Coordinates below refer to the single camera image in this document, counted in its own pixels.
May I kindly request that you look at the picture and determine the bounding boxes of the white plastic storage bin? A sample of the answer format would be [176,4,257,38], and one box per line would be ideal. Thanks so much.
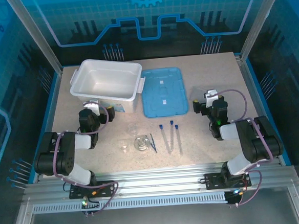
[68,55,148,118]

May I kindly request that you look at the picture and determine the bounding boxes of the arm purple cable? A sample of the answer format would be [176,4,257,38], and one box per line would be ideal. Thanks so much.
[206,87,277,209]
[47,99,121,219]

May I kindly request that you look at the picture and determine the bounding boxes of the small clear glass vial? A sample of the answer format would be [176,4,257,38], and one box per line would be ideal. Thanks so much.
[119,141,130,154]

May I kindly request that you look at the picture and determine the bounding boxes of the clear glass beaker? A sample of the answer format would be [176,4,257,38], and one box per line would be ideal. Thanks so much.
[126,123,139,136]

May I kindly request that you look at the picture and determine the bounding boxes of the blue plastic bin lid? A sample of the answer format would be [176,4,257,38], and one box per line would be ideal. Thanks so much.
[139,65,190,119]

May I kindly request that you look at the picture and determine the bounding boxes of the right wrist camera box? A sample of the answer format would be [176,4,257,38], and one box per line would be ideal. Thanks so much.
[203,88,220,108]

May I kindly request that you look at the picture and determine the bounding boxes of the round clear glass flask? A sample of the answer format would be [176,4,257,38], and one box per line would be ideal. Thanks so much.
[132,135,151,153]

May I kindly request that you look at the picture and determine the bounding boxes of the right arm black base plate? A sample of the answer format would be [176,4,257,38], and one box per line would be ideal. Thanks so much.
[204,170,252,191]

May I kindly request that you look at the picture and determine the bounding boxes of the blue plastic tweezers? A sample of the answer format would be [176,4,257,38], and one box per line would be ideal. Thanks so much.
[148,132,159,154]

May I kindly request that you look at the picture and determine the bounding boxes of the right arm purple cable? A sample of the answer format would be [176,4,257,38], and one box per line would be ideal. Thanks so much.
[206,87,277,209]

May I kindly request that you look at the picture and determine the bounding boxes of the aluminium frame post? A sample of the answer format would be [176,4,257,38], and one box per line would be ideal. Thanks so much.
[235,0,292,62]
[5,0,65,78]

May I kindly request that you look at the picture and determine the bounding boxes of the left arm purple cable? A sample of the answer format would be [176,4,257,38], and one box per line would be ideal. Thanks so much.
[47,99,121,219]

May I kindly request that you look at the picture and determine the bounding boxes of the aluminium mounting rail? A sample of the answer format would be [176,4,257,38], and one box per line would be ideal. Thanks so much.
[22,158,299,206]

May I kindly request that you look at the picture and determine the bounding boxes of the slotted grey cable duct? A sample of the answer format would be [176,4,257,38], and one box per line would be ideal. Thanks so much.
[32,192,229,216]

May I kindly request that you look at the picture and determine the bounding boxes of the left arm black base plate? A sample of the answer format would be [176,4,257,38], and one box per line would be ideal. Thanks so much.
[68,180,117,200]

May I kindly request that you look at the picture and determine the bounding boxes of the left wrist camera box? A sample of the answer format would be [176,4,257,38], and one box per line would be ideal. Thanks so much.
[82,100,101,118]

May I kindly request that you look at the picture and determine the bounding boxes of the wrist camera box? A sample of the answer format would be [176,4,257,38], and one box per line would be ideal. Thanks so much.
[82,100,101,118]
[203,88,220,108]

